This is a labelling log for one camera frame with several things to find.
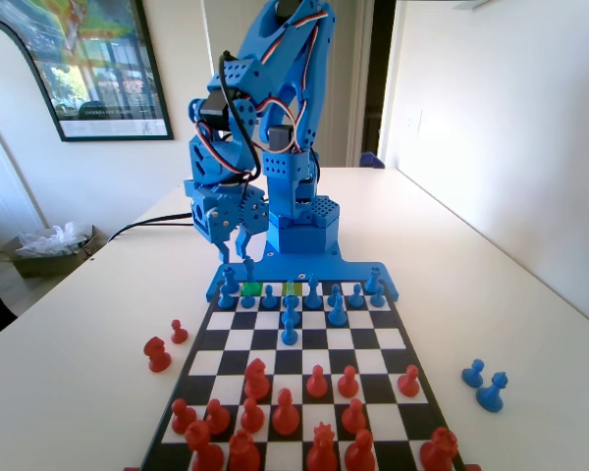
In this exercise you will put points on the black white chessboard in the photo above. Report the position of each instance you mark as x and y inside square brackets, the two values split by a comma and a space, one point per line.
[363, 319]

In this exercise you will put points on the small blue object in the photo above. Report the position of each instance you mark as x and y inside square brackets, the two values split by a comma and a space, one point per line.
[370, 161]

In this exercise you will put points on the red chess bishop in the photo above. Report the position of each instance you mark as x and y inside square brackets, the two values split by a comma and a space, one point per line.
[285, 417]
[359, 454]

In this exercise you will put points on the dark framed poster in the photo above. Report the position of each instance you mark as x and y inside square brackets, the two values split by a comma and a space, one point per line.
[103, 73]

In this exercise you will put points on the white plastic wrap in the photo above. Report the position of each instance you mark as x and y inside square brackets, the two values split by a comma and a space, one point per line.
[54, 240]

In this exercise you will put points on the cardboard box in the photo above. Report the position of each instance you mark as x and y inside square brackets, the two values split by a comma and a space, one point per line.
[44, 267]

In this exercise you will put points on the red chess queen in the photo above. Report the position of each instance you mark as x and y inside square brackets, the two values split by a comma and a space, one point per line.
[322, 451]

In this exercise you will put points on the blue chess rook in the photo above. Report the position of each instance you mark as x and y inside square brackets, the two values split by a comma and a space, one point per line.
[230, 282]
[371, 280]

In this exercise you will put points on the red chess pawn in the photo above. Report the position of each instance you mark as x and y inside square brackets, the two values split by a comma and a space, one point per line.
[409, 383]
[317, 385]
[251, 419]
[182, 419]
[217, 421]
[347, 385]
[178, 334]
[354, 419]

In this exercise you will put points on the blue chess pawn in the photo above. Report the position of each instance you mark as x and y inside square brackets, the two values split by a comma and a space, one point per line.
[269, 300]
[247, 300]
[334, 293]
[472, 375]
[225, 300]
[377, 299]
[288, 337]
[356, 299]

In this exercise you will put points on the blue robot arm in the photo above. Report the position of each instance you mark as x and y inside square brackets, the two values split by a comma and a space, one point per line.
[294, 59]

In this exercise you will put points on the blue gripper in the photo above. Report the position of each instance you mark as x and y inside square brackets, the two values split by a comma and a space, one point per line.
[215, 219]

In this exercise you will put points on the blue chess king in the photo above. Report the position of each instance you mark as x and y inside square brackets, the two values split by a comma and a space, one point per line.
[249, 275]

